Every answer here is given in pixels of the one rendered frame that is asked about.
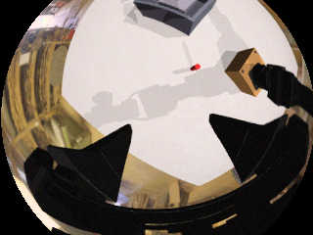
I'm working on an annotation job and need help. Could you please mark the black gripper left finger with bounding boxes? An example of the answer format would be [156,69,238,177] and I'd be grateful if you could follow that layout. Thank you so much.
[46,124,133,203]

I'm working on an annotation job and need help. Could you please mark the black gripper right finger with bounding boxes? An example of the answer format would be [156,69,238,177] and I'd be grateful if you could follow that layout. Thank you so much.
[208,114,289,183]

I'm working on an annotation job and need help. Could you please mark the red peg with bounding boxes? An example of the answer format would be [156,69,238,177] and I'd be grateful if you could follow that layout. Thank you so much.
[191,64,200,71]

